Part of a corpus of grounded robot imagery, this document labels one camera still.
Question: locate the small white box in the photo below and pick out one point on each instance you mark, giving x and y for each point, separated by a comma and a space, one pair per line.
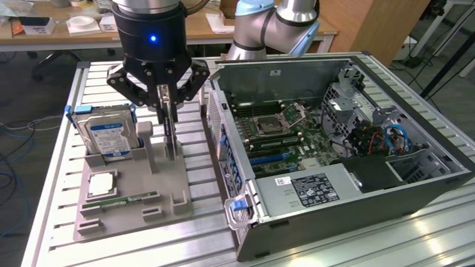
105, 25

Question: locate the brown cardboard box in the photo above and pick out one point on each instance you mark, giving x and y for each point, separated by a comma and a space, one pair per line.
227, 8

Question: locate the white box with black lid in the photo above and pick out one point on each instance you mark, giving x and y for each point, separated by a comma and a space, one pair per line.
36, 29

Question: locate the black expansion slot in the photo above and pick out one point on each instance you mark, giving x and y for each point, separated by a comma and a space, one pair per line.
268, 153

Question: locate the wooden cabinet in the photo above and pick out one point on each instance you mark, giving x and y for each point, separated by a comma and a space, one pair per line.
385, 27

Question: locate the white square tape holder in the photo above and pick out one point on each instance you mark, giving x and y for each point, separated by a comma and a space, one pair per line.
83, 27

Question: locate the blue expansion slot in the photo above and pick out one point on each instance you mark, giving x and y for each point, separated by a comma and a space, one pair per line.
271, 159

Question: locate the grey cup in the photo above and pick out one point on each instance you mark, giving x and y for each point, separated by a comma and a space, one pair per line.
60, 3

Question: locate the wooden desk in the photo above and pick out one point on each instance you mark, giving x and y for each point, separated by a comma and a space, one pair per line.
55, 40

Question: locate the blue case release latch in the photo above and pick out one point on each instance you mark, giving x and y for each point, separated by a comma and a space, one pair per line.
237, 207

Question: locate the green motherboard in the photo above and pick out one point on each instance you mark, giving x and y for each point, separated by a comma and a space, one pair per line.
315, 144

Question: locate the white paper sheets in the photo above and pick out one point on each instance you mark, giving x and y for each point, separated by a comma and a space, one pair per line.
219, 26

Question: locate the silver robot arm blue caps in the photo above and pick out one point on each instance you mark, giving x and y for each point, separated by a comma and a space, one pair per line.
256, 27

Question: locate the CPU socket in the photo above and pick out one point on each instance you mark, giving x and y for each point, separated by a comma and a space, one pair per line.
268, 126

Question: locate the green RAM stick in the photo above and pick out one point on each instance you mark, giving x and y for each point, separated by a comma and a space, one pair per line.
121, 200
276, 142

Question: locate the grey plastic parts rack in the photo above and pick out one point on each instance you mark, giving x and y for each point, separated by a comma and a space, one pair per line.
128, 178

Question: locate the silver chipset heatsink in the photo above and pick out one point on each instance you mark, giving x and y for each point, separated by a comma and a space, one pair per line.
312, 164

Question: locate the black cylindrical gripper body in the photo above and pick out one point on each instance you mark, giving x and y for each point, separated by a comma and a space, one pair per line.
152, 55

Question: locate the grey disk bay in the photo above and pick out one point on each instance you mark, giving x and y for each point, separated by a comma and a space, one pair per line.
427, 167

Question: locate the grey power supply unit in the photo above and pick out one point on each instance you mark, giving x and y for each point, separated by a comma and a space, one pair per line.
273, 194

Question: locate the black plastic shroud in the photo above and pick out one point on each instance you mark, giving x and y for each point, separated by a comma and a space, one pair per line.
371, 175

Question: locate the orange packet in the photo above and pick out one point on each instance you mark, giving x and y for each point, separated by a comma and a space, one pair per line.
14, 27

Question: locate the metal socket cover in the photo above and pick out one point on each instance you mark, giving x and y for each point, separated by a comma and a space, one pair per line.
293, 104

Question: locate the open black PC case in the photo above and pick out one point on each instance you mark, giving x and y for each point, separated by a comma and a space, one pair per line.
333, 231

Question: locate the silver CPU chip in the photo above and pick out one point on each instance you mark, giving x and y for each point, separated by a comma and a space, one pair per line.
100, 185

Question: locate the hard disk with blue carrier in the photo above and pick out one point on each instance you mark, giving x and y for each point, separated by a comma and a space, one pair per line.
107, 136

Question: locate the perforated metal drive cage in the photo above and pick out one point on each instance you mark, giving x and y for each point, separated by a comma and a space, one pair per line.
343, 108

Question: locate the green graphics card silver bracket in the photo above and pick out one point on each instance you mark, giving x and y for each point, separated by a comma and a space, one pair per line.
171, 142

